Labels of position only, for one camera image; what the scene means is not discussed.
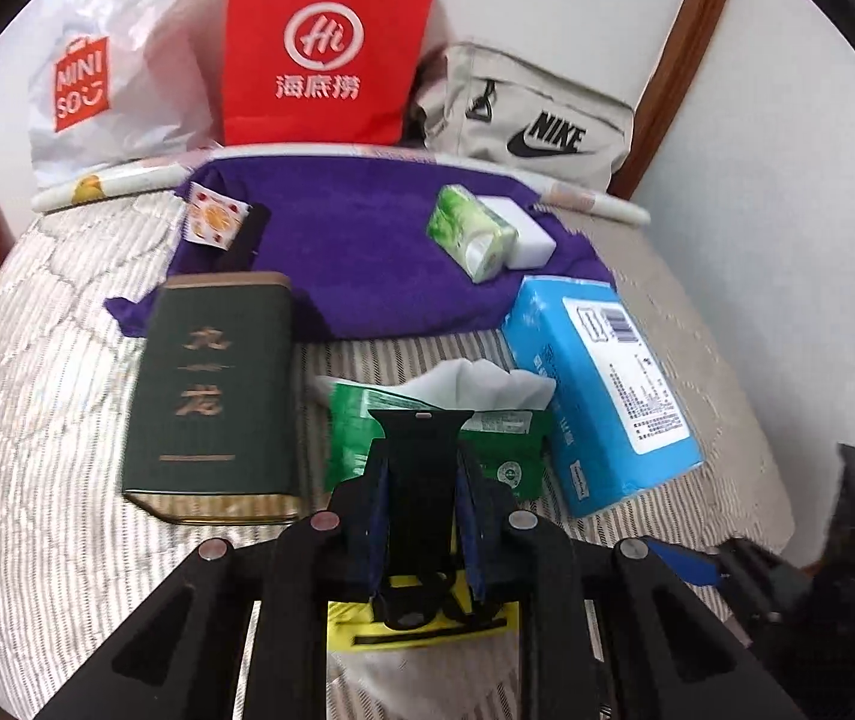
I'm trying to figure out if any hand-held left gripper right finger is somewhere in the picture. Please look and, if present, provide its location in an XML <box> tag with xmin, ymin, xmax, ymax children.
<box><xmin>459</xmin><ymin>448</ymin><xmax>807</xmax><ymax>720</ymax></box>

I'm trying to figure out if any striped quilted mat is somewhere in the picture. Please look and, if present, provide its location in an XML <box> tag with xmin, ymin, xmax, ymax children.
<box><xmin>0</xmin><ymin>187</ymin><xmax>796</xmax><ymax>720</ymax></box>

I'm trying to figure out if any blue tissue pack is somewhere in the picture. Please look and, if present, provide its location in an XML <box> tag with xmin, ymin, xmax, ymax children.
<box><xmin>502</xmin><ymin>276</ymin><xmax>704</xmax><ymax>518</ymax></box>

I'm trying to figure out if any red paper bag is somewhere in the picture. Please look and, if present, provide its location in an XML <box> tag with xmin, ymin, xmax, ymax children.
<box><xmin>221</xmin><ymin>0</ymin><xmax>443</xmax><ymax>147</ymax></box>

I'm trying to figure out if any brown wooden door frame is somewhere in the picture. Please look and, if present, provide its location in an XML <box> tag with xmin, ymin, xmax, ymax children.
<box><xmin>607</xmin><ymin>0</ymin><xmax>743</xmax><ymax>200</ymax></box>

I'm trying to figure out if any yellow black plastic bag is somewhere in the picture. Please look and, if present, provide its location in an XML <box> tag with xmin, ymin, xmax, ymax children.
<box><xmin>326</xmin><ymin>525</ymin><xmax>522</xmax><ymax>653</ymax></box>

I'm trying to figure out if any black strap piece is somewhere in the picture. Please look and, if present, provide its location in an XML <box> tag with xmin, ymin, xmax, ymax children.
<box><xmin>363</xmin><ymin>403</ymin><xmax>477</xmax><ymax>631</ymax></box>

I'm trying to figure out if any purple towel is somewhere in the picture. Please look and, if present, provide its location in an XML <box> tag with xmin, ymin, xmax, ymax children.
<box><xmin>103</xmin><ymin>154</ymin><xmax>616</xmax><ymax>338</ymax></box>

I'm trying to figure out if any white plastic shopping bag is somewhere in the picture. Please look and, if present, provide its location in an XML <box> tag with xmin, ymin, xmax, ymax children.
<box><xmin>26</xmin><ymin>0</ymin><xmax>237</xmax><ymax>188</ymax></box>

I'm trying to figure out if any rolled paper poster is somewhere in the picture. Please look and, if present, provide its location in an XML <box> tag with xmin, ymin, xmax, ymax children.
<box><xmin>31</xmin><ymin>146</ymin><xmax>652</xmax><ymax>227</ymax></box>

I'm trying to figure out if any green wet wipes pack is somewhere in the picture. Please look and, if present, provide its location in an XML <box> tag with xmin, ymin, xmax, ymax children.
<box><xmin>314</xmin><ymin>358</ymin><xmax>557</xmax><ymax>500</ymax></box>

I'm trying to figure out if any grey waist bag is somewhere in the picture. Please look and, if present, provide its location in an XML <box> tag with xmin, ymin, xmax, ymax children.
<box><xmin>406</xmin><ymin>43</ymin><xmax>637</xmax><ymax>192</ymax></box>

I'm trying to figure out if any white sponge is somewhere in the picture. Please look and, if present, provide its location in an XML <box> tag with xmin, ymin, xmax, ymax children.
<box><xmin>476</xmin><ymin>195</ymin><xmax>557</xmax><ymax>271</ymax></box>

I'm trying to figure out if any orange patterned small packet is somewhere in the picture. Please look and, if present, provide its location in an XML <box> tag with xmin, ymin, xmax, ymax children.
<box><xmin>183</xmin><ymin>184</ymin><xmax>250</xmax><ymax>250</ymax></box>

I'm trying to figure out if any small green tissue pack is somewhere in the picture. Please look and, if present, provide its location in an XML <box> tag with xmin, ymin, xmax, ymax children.
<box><xmin>427</xmin><ymin>184</ymin><xmax>518</xmax><ymax>284</ymax></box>

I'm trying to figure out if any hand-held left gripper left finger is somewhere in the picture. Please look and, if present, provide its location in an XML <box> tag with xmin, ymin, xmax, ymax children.
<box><xmin>41</xmin><ymin>456</ymin><xmax>392</xmax><ymax>720</ymax></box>

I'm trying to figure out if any dark green tin box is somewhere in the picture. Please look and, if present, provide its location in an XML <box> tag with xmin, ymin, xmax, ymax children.
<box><xmin>121</xmin><ymin>274</ymin><xmax>302</xmax><ymax>526</ymax></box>

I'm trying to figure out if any black phone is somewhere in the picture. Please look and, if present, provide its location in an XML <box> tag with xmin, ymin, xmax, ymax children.
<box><xmin>224</xmin><ymin>204</ymin><xmax>272</xmax><ymax>275</ymax></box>

